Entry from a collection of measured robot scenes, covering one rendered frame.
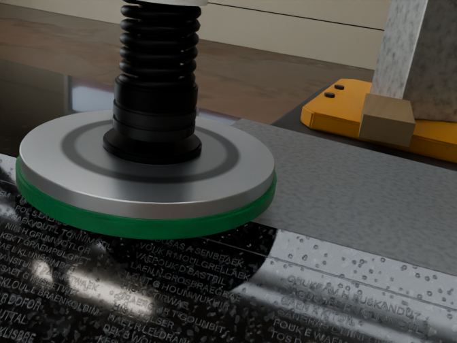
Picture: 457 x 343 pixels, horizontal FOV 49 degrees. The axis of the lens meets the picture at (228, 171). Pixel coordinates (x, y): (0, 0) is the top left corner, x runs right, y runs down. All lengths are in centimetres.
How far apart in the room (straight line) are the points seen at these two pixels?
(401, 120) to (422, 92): 24
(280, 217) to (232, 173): 9
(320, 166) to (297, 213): 14
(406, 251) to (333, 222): 7
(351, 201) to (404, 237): 7
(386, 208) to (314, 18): 626
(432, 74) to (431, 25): 11
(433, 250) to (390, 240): 4
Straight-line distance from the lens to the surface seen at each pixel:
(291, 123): 119
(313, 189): 53
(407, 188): 59
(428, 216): 54
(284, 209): 48
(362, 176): 60
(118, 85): 40
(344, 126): 115
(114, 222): 34
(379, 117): 102
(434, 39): 124
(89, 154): 41
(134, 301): 45
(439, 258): 47
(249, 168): 41
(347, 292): 43
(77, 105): 73
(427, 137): 114
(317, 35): 675
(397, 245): 47
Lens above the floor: 108
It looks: 23 degrees down
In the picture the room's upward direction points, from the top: 7 degrees clockwise
